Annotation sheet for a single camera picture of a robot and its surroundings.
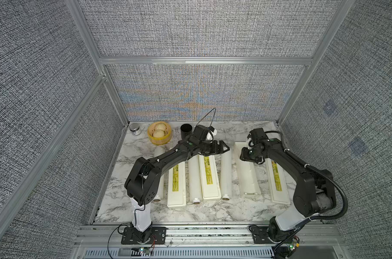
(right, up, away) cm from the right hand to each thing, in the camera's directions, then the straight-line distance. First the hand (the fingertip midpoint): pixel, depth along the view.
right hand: (244, 153), depth 89 cm
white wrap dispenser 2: (-20, -12, -6) cm, 24 cm away
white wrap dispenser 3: (-36, -17, -10) cm, 41 cm away
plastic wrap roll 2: (-10, -12, 0) cm, 16 cm away
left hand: (-11, +3, -7) cm, 13 cm away
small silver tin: (-69, +15, +21) cm, 73 cm away
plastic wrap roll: (-27, -18, -9) cm, 34 cm away
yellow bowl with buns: (-51, +12, +16) cm, 54 cm away
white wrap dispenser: (+17, -16, -2) cm, 24 cm away
